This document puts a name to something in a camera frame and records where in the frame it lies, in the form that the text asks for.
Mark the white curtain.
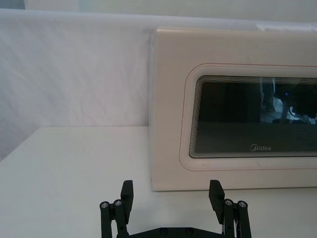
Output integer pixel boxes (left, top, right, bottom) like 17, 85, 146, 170
0, 0, 317, 163

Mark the white table cloth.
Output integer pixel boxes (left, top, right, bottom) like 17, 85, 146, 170
0, 126, 317, 238

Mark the cream microwave oven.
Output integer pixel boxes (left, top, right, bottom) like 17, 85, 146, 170
150, 26, 317, 193

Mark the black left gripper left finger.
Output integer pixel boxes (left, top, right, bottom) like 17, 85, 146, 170
99, 180, 135, 238

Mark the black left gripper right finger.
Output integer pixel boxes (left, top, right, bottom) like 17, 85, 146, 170
209, 179, 252, 238

